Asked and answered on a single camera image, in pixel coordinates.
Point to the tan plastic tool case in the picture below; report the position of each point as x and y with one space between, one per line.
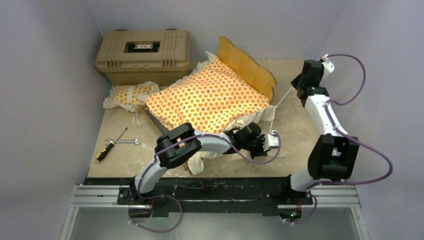
129 57

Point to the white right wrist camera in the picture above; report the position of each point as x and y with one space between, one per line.
328 65

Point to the orange patterned white blanket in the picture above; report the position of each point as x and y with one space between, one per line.
213 98

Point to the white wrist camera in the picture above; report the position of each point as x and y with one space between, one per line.
271 141
328 65

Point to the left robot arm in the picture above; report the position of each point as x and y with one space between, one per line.
180 144

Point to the wooden pet bed frame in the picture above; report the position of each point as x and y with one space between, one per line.
248 69

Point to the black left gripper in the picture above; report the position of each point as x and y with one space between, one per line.
261 152

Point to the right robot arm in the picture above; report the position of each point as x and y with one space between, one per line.
333 156

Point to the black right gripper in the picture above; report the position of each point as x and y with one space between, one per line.
296 82

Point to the silver open-end wrench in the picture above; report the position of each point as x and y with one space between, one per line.
135 141

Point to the small orange patterned pillow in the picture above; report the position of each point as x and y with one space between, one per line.
129 97

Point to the yellow black screwdriver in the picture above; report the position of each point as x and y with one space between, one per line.
103 153

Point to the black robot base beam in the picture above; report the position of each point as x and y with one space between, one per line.
269 196

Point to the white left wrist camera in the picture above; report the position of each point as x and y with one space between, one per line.
271 141

